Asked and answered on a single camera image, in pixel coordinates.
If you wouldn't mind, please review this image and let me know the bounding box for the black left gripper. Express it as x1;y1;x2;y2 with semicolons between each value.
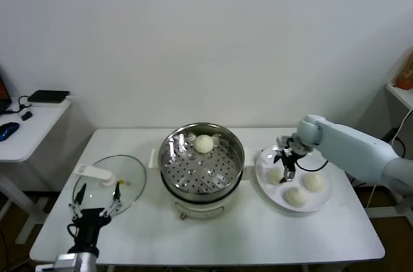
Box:
67;181;123;256

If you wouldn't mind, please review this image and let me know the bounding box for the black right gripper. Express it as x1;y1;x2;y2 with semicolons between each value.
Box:
273;145;299;184

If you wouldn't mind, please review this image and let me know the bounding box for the white steamed baozi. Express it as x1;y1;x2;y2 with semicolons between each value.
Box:
283;186;309;208
194;134;214;154
302;171;325;193
267;168;285;186

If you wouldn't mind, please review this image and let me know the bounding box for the stainless steel steamer basket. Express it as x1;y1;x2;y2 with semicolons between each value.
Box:
148;122;256;197

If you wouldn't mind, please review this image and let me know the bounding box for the white round plate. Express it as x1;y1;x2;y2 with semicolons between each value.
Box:
254;144;333;213

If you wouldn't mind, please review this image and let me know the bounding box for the round glass pot lid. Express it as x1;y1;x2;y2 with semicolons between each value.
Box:
72;154;148;220

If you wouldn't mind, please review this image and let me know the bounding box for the white side desk with laptop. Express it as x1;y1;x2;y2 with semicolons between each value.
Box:
0;96;78;246

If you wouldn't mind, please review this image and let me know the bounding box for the white electric cooker pot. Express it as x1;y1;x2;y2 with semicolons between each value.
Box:
161;167;251;221

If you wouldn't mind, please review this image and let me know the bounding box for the flat black box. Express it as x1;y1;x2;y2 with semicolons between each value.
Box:
27;90;71;104

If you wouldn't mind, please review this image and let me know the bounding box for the blue computer mouse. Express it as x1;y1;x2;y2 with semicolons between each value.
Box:
0;122;21;142

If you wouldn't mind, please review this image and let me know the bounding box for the black power brick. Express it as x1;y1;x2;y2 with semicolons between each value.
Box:
382;127;398;144

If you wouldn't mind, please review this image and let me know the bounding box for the white lid handle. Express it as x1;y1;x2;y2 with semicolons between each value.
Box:
76;162;117;188

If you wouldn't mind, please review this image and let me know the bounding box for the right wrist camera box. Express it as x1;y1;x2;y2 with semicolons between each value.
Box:
276;135;294;149

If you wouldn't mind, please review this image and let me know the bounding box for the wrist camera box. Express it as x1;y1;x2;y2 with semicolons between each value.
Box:
276;135;294;149
54;253;79;269

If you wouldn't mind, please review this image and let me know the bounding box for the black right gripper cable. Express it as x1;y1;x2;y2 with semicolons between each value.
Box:
295;152;330;171

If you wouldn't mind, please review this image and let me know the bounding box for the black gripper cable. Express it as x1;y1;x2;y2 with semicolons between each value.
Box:
66;222;80;240
295;152;330;171

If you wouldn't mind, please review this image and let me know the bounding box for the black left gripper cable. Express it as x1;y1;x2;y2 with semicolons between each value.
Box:
66;222;80;240

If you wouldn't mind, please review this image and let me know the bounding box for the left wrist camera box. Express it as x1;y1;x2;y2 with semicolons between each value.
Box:
54;253;79;269

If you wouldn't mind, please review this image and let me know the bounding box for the black hanging power cable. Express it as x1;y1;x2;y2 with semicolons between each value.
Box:
350;136;407;189

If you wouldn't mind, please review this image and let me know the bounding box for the thin black desk cable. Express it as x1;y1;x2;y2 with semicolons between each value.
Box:
5;95;33;115

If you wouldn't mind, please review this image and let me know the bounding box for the white hanging cable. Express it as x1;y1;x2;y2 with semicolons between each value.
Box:
367;109;413;211

